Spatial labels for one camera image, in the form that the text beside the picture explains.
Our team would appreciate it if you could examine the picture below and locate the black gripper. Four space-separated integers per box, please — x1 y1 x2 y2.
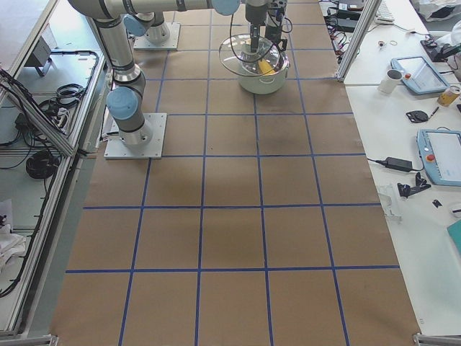
255 0 287 47
245 0 269 50

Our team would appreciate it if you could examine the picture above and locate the glass pot lid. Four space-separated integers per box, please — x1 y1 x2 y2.
218 34 281 77

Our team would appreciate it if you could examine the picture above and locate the yellow corn cob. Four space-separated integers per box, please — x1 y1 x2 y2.
258 59 274 75

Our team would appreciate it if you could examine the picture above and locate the pale green cooking pot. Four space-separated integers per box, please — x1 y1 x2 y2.
237 45 290 94

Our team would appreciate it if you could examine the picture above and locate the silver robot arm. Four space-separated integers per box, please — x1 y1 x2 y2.
70 1 287 146
123 1 269 53

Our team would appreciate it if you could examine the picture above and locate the white mug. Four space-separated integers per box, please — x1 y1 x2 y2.
377 68 403 94

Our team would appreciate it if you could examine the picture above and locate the far blue teach pendant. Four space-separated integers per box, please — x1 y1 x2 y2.
390 56 449 94

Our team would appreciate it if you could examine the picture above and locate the blue teach pendant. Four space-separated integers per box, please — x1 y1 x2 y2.
416 130 460 187
390 56 449 94

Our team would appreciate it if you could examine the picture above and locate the black round object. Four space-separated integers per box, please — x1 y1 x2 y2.
406 110 429 123

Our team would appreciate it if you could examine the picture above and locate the small black power brick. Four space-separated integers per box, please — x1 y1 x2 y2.
385 157 413 172

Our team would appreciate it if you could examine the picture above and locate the yellow drink can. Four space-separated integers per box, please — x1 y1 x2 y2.
437 85 461 107

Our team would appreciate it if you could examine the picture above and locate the near blue teach pendant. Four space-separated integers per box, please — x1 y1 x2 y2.
416 130 460 187

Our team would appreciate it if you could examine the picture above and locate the aluminium frame post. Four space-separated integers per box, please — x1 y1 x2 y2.
336 0 381 81

